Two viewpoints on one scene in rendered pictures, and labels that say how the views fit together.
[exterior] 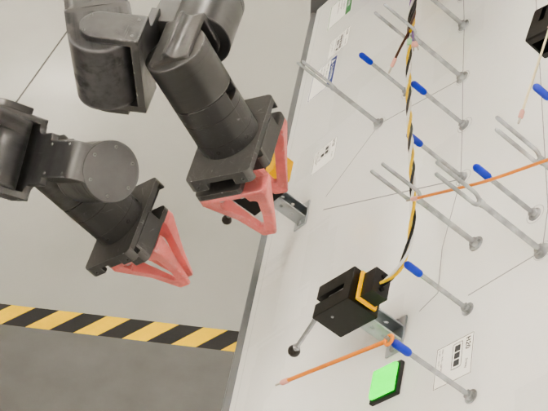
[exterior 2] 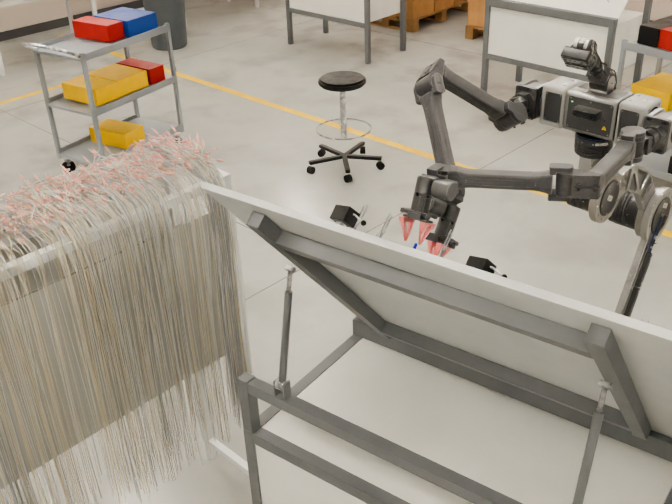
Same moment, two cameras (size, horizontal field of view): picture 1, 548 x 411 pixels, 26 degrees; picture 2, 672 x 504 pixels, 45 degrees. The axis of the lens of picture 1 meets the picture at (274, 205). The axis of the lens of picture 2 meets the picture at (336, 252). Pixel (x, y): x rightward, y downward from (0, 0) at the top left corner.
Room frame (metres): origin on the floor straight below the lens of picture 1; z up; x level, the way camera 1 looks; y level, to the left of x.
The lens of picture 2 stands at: (1.64, -2.01, 2.52)
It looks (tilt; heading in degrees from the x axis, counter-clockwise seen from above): 31 degrees down; 119
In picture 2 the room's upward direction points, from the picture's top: 2 degrees counter-clockwise
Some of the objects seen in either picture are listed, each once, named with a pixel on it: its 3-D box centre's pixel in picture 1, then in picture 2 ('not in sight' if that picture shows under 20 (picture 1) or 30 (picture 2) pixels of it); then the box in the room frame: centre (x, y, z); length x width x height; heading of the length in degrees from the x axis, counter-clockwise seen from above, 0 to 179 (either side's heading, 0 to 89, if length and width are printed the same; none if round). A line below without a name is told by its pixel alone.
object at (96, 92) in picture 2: not in sight; (106, 96); (-2.56, 2.25, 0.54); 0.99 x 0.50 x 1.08; 85
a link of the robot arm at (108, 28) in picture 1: (165, 39); (442, 185); (0.87, 0.10, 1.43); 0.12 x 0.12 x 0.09; 78
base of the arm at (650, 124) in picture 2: not in sight; (650, 137); (1.38, 0.67, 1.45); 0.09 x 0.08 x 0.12; 164
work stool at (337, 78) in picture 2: not in sight; (347, 123); (-0.90, 2.89, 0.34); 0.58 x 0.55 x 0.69; 104
